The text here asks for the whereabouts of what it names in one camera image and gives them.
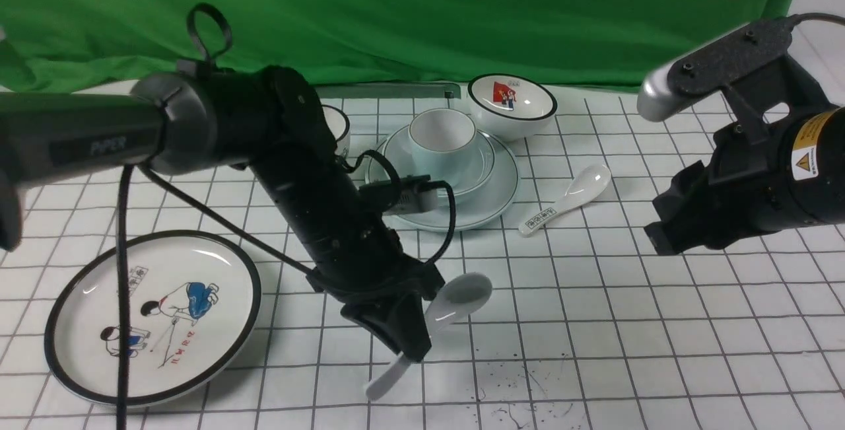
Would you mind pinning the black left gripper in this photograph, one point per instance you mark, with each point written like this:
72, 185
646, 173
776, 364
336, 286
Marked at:
381, 288

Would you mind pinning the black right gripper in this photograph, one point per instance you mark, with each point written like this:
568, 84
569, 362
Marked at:
743, 192

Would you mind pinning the plain white ceramic spoon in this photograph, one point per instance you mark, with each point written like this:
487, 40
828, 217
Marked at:
455, 301

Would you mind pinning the pale blue shallow bowl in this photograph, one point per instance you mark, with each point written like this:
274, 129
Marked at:
468, 177

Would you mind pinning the pale blue mug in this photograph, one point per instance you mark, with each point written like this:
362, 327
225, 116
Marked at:
441, 141

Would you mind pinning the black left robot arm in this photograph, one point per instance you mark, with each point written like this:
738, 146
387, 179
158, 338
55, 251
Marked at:
271, 122

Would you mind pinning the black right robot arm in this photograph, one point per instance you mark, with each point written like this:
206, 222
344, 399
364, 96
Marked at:
816, 162

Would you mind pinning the pale blue large plate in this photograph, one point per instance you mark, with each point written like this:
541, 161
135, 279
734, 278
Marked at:
495, 196

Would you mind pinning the white spoon with characters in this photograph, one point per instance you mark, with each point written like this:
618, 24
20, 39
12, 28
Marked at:
585, 187

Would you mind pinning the black-rimmed white cup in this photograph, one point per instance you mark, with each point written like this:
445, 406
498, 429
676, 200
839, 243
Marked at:
340, 126

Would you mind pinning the black-rimmed illustrated plate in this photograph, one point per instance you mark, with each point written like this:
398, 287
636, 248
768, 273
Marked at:
194, 299

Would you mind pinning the black-rimmed illustrated bowl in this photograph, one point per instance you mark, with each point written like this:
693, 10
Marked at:
510, 107

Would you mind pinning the green backdrop cloth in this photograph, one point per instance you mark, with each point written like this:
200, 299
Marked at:
69, 45

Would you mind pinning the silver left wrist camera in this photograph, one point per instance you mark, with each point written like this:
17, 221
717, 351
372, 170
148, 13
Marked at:
413, 194

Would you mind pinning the grey metal rail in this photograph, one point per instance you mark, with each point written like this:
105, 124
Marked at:
389, 90

